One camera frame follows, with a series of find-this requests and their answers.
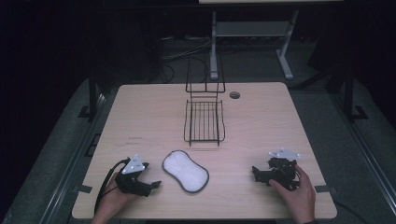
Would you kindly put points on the grey metal stand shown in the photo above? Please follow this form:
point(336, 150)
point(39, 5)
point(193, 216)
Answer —
point(251, 42)

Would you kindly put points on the person's right hand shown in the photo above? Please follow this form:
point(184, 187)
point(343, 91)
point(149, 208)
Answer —
point(295, 196)

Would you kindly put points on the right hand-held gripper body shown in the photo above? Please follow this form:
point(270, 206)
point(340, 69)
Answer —
point(281, 171)

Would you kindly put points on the black metal post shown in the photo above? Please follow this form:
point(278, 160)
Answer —
point(92, 96)
point(350, 93)

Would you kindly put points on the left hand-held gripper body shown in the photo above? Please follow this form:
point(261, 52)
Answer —
point(132, 180)

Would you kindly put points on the person's left hand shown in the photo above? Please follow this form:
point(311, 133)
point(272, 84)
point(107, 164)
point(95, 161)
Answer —
point(112, 202)

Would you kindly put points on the white sponge with grey edge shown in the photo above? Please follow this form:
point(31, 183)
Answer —
point(185, 171)

